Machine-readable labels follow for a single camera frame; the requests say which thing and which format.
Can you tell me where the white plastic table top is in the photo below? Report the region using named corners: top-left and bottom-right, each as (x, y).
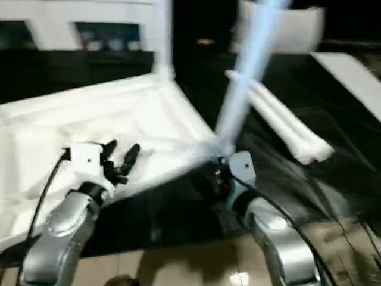
top-left (0, 74), bottom-right (222, 252)

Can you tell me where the white plastic table leg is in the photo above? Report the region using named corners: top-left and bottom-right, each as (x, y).
top-left (151, 0), bottom-right (177, 82)
top-left (210, 0), bottom-right (293, 157)
top-left (235, 70), bottom-right (335, 160)
top-left (225, 74), bottom-right (325, 167)

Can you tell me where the black work mat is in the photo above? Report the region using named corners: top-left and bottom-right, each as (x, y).
top-left (0, 39), bottom-right (381, 260)

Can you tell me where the white glass-door cabinet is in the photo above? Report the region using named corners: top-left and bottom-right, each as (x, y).
top-left (0, 0), bottom-right (160, 52)

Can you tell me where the black cabinet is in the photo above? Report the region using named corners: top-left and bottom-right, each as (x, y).
top-left (171, 0), bottom-right (245, 75)

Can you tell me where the white flat board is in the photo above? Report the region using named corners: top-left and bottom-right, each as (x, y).
top-left (311, 52), bottom-right (381, 124)

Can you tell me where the light grey cushion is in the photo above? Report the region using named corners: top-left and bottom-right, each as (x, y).
top-left (237, 2), bottom-right (327, 55)

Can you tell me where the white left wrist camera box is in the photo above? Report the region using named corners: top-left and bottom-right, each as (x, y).
top-left (67, 141), bottom-right (121, 192)

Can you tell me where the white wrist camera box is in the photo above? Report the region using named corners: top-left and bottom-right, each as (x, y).
top-left (67, 141), bottom-right (121, 192)
top-left (229, 151), bottom-right (258, 189)

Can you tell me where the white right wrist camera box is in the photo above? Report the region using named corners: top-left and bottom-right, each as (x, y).
top-left (229, 151), bottom-right (258, 189)

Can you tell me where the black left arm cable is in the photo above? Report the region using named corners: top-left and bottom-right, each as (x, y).
top-left (27, 149), bottom-right (72, 245)

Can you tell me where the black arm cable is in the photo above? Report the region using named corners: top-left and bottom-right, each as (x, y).
top-left (27, 149), bottom-right (72, 245)
top-left (232, 176), bottom-right (328, 286)

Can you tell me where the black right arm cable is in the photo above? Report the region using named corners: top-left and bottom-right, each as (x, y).
top-left (232, 176), bottom-right (328, 286)

